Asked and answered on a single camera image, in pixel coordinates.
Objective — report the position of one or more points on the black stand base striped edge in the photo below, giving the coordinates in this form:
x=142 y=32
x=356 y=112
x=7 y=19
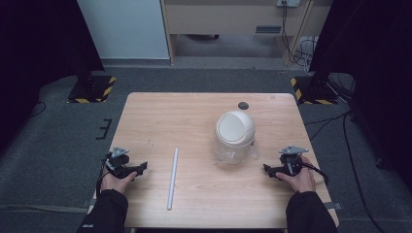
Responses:
x=315 y=92
x=92 y=89

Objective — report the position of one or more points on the black round table grommet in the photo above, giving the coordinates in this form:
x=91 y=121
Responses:
x=243 y=105

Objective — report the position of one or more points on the dark curtain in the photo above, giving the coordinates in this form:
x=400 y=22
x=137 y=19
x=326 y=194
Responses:
x=39 y=48
x=372 y=64

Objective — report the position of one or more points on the grey power strip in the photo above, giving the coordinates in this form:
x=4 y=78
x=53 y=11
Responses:
x=288 y=2

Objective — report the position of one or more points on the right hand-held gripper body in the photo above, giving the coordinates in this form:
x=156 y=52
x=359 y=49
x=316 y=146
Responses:
x=292 y=159

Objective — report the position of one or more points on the person's left hand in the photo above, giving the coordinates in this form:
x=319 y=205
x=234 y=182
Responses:
x=116 y=183

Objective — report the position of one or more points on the person's right hand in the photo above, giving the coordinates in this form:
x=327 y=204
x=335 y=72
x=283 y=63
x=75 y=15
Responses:
x=301 y=181

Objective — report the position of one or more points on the light wooden desk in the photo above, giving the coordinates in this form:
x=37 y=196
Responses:
x=226 y=16

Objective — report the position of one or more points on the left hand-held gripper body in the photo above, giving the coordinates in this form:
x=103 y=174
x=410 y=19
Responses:
x=117 y=159

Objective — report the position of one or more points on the long white tube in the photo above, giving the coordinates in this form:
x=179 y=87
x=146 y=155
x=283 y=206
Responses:
x=172 y=179

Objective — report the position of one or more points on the clear bin with white lid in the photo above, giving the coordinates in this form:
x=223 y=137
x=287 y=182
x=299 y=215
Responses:
x=234 y=136

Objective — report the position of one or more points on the white panel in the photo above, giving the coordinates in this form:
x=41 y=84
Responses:
x=124 y=29

